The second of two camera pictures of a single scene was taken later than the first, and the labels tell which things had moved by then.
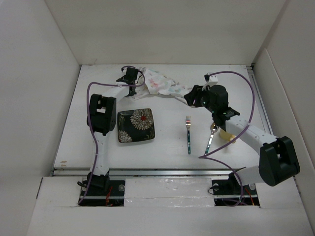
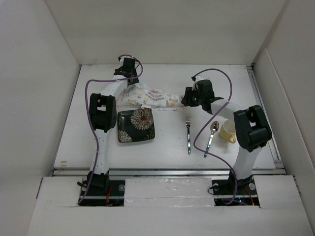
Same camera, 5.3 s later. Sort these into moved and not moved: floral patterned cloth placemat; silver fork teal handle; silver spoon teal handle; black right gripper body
Moved: floral patterned cloth placemat
Not moved: silver spoon teal handle; silver fork teal handle; black right gripper body
